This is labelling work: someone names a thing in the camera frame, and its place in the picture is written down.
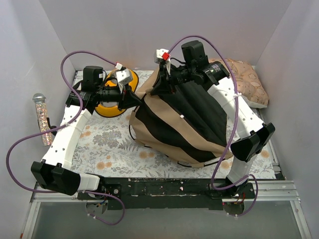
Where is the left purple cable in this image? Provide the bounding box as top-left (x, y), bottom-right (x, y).
top-left (6, 51), bottom-right (126, 226)

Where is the yellow double pet bowl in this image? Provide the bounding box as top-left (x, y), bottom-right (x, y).
top-left (95, 69), bottom-right (140, 118)

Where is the beige patterned pillow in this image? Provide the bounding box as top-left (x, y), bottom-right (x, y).
top-left (208, 58), bottom-right (270, 109)

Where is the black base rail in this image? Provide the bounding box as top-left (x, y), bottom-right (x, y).
top-left (77, 177), bottom-right (257, 211)

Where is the floral table mat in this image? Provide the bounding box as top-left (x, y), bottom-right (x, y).
top-left (59, 69), bottom-right (277, 180)

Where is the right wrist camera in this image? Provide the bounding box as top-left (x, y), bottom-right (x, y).
top-left (154, 49), bottom-right (171, 75)

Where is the black microphone stand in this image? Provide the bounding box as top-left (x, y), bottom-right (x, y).
top-left (46, 117), bottom-right (57, 136)

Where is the purple cable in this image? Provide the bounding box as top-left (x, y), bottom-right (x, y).
top-left (168, 35), bottom-right (259, 218)
top-left (6, 51), bottom-right (126, 226)

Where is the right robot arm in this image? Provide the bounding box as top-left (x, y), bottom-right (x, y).
top-left (151, 40), bottom-right (275, 198)

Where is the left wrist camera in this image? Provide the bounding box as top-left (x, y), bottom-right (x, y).
top-left (116, 69), bottom-right (133, 93)

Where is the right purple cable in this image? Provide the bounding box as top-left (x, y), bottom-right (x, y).
top-left (168, 35), bottom-right (259, 218)

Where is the glitter toy microphone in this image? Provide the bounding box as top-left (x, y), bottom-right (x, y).
top-left (32, 93), bottom-right (53, 146)

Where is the beige fabric pet tent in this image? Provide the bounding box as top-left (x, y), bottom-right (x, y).
top-left (129, 69), bottom-right (227, 163)

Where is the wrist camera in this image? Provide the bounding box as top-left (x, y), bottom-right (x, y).
top-left (116, 69), bottom-right (133, 93)
top-left (154, 49), bottom-right (171, 75)

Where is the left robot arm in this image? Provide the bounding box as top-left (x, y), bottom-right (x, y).
top-left (31, 66), bottom-right (141, 199)

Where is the aluminium frame rail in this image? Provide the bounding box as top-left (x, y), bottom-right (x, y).
top-left (21, 180), bottom-right (311, 239)

